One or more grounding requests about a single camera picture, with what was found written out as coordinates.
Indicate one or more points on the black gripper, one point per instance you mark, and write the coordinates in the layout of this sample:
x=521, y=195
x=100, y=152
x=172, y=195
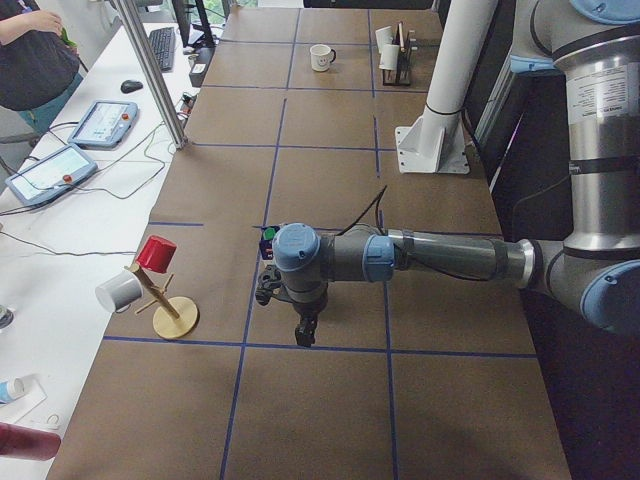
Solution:
x=306, y=310

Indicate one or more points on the blue milk carton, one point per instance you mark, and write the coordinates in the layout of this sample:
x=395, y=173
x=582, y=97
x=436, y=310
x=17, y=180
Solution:
x=267, y=237

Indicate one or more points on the white smiley mug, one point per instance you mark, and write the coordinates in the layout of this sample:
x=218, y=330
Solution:
x=321, y=57

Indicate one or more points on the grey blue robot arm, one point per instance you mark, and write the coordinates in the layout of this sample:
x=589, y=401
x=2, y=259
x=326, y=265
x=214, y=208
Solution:
x=595, y=270

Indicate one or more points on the red cup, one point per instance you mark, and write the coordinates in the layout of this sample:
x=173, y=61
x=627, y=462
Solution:
x=156, y=254

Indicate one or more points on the white cup on tree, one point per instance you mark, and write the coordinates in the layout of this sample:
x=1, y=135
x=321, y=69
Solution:
x=119, y=292

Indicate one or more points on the wooden mug tree stand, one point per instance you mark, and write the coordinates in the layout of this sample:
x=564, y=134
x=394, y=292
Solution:
x=174, y=317

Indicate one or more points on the white side desk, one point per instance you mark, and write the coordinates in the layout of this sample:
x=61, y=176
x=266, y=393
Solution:
x=53, y=258

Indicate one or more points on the white HOME mug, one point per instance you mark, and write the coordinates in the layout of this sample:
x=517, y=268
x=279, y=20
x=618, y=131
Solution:
x=389, y=56

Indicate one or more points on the upper teach pendant tablet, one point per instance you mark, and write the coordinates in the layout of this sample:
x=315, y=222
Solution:
x=104, y=125

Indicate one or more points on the teach pendant tablet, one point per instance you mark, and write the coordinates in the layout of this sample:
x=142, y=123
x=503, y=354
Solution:
x=104, y=125
x=52, y=176

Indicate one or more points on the lower teach pendant tablet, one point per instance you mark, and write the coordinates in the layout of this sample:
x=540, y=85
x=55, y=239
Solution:
x=52, y=176

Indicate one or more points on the black computer mouse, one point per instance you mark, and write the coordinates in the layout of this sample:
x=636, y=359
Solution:
x=130, y=86

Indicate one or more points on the white blue tube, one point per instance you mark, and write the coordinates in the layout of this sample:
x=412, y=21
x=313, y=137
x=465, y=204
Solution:
x=11, y=390

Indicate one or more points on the white ribbed mug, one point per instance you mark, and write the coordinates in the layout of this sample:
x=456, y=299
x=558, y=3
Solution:
x=384, y=36

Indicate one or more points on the black monitor stand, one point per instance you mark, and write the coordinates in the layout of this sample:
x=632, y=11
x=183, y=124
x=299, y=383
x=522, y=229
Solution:
x=193, y=23

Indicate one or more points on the dark red bottle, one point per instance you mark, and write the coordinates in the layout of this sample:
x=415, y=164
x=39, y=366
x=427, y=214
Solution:
x=29, y=444

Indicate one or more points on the black keyboard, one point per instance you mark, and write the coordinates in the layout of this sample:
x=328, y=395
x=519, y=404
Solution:
x=162, y=42

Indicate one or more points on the person in dark shirt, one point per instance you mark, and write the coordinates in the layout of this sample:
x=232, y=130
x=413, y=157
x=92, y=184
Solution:
x=39, y=68

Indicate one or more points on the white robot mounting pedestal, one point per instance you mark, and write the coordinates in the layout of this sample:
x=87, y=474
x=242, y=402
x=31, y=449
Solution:
x=473, y=53

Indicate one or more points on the black wire mug rack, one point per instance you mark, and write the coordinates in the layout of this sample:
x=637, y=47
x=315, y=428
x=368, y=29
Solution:
x=403, y=37

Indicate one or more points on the aluminium frame post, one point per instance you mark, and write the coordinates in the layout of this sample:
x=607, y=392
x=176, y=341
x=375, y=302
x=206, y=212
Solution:
x=146, y=58

